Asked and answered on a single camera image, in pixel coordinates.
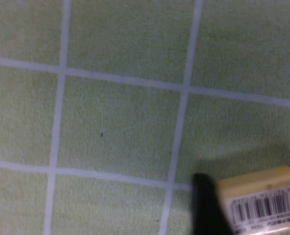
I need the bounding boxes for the green white-grid table mat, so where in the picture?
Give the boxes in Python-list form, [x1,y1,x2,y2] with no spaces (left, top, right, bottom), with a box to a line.
[0,0,290,235]

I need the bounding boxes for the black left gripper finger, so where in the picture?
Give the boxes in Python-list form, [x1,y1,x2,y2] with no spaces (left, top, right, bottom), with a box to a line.
[192,173,234,235]

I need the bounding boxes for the yellow eraser with barcode sleeve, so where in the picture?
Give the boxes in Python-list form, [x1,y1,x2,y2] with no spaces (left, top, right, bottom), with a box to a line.
[215,165,290,235]

